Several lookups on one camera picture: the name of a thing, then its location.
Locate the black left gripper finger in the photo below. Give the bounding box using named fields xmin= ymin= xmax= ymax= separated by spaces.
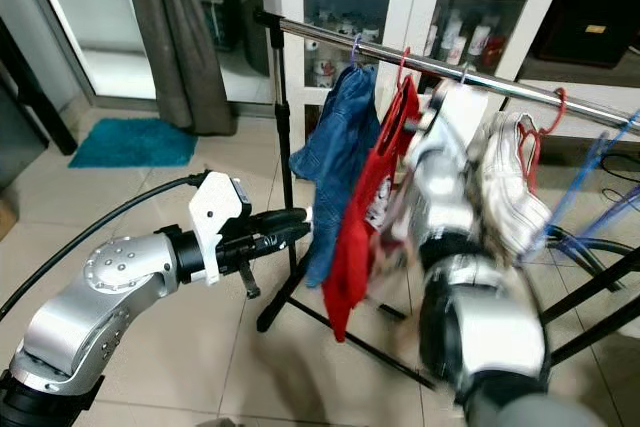
xmin=250 ymin=226 xmax=312 ymax=251
xmin=245 ymin=208 xmax=310 ymax=231

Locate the red hanging shirt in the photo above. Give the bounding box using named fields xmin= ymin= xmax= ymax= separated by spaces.
xmin=322 ymin=75 xmax=421 ymax=343

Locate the blue denim jacket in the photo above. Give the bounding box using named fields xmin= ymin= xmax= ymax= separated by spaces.
xmin=290 ymin=65 xmax=381 ymax=288

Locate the teal floor rug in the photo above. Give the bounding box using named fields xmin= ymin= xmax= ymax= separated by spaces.
xmin=68 ymin=117 xmax=196 ymax=168

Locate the chrome and black clothes rack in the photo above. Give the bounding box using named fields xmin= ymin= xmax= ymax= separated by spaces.
xmin=250 ymin=7 xmax=640 ymax=393

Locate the grey curtain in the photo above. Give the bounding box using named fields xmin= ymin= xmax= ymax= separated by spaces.
xmin=125 ymin=0 xmax=236 ymax=138

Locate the black side table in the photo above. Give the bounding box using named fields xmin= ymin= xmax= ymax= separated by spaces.
xmin=0 ymin=22 xmax=61 ymax=163

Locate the glass sliding door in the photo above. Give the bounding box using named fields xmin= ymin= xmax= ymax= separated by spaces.
xmin=25 ymin=0 xmax=276 ymax=108

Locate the black television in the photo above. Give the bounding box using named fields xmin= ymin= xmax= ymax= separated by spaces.
xmin=530 ymin=0 xmax=640 ymax=73

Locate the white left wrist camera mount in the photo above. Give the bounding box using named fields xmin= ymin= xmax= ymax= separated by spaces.
xmin=188 ymin=170 xmax=253 ymax=286

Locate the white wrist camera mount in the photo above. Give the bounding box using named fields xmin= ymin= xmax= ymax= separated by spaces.
xmin=188 ymin=170 xmax=253 ymax=286
xmin=415 ymin=82 xmax=491 ymax=173

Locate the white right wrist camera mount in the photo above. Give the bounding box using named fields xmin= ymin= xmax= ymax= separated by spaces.
xmin=415 ymin=82 xmax=491 ymax=173

